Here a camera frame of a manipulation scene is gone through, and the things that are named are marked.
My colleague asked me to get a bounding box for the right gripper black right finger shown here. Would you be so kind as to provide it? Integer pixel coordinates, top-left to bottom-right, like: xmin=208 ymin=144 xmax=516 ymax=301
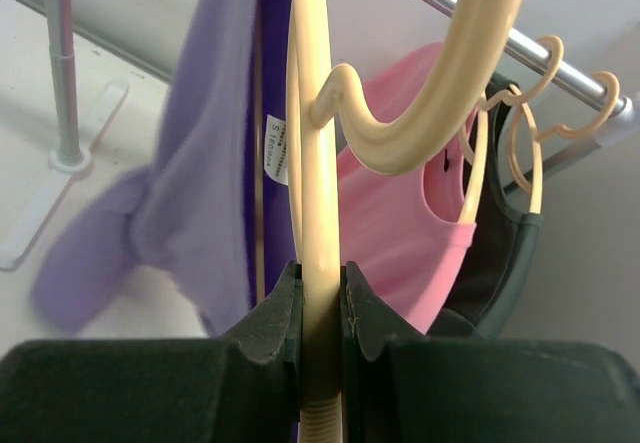
xmin=340 ymin=263 xmax=639 ymax=443

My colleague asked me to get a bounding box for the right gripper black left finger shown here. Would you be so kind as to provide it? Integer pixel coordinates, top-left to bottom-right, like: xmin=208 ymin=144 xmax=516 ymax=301
xmin=1 ymin=263 xmax=303 ymax=443

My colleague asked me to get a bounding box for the purple t shirt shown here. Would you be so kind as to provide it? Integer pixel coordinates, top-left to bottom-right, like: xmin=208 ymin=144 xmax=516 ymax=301
xmin=31 ymin=0 xmax=295 ymax=336

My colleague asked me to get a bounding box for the beige hanger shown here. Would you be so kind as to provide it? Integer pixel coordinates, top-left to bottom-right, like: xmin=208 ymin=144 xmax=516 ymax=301
xmin=286 ymin=0 xmax=522 ymax=442
xmin=507 ymin=71 xmax=621 ymax=214
xmin=457 ymin=35 xmax=564 ymax=223

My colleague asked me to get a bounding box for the pink t shirt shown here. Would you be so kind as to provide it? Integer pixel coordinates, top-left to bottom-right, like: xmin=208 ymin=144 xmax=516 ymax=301
xmin=333 ymin=41 xmax=487 ymax=335

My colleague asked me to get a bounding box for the dark grey t shirt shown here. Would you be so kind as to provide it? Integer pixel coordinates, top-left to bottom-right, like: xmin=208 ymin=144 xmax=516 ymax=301
xmin=427 ymin=103 xmax=543 ymax=338

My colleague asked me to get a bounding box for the beige hanger in pink shirt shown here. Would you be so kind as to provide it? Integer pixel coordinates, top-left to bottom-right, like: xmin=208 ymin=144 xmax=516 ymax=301
xmin=457 ymin=35 xmax=564 ymax=223

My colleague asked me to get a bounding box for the beige hanger in dark shirt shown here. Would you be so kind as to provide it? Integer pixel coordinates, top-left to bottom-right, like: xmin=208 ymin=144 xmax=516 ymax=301
xmin=507 ymin=71 xmax=621 ymax=214

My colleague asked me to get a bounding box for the white clothes rack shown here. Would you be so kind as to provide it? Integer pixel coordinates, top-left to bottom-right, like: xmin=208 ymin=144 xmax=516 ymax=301
xmin=1 ymin=0 xmax=639 ymax=271

